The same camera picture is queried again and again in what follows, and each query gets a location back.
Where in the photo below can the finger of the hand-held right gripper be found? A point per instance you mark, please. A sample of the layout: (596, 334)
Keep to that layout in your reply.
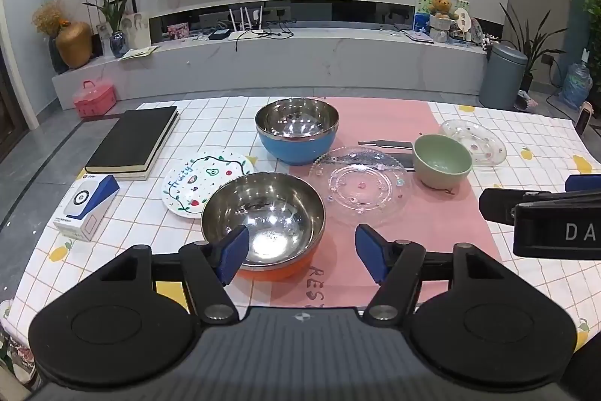
(584, 183)
(500, 204)

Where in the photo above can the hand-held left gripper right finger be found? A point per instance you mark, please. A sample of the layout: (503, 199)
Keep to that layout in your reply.
(368, 251)

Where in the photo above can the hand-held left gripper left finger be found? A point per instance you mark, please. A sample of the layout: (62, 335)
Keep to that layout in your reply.
(234, 253)

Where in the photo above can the orange steel bowl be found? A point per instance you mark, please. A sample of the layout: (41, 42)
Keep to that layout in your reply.
(267, 213)

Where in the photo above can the large clear glass plate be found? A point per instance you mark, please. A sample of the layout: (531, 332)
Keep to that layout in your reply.
(361, 189)

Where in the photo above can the green ceramic bowl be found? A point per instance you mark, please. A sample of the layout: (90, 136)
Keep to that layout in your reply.
(441, 161)

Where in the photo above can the blue steel bowl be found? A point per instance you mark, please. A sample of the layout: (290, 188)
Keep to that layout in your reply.
(296, 145)

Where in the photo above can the pink placemat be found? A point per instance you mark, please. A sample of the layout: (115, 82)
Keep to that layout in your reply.
(446, 232)

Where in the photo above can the small clear glass plate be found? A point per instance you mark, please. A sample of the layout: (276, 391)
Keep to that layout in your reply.
(486, 145)

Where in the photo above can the dark chair back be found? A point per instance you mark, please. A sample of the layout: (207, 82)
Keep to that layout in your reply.
(583, 119)

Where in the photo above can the white painted plate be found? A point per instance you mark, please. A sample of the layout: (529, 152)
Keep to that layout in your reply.
(197, 185)

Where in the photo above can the checkered lemon tablecloth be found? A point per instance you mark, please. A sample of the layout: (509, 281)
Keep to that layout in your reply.
(155, 236)

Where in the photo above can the clear water bottle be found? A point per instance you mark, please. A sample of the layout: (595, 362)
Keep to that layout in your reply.
(576, 86)

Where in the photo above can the grey trash bin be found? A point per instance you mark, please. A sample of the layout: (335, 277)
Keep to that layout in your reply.
(502, 77)

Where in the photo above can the tall potted plant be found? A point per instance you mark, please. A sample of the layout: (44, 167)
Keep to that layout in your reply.
(530, 44)

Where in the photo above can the black book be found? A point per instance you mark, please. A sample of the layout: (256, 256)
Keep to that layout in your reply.
(131, 138)

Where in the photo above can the white and blue box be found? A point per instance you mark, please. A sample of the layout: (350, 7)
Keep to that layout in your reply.
(84, 206)

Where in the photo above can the grey marble tv console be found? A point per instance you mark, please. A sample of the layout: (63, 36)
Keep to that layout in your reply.
(305, 62)

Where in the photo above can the teddy bear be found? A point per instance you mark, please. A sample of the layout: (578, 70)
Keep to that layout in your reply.
(440, 6)

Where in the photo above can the pink storage basket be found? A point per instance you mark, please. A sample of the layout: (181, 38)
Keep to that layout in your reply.
(94, 100)

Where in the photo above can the green painting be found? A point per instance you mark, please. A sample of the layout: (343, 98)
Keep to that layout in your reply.
(425, 8)

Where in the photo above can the black set-top box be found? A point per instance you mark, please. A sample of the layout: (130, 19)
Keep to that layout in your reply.
(218, 35)

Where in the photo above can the white router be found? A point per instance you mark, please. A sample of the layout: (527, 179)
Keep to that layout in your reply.
(246, 33)

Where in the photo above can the green paper sheets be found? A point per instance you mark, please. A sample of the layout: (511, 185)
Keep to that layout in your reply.
(138, 52)

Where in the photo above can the pink photo card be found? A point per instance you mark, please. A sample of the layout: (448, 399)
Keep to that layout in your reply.
(178, 31)

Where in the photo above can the green plant in blue vase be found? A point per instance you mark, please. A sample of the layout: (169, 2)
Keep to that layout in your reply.
(117, 41)

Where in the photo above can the white picture card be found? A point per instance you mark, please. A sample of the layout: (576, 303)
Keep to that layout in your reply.
(136, 27)

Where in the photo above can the gold vase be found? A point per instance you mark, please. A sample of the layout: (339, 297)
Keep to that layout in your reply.
(74, 46)

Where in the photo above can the dried yellow flowers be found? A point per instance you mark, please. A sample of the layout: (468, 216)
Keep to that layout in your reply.
(49, 16)

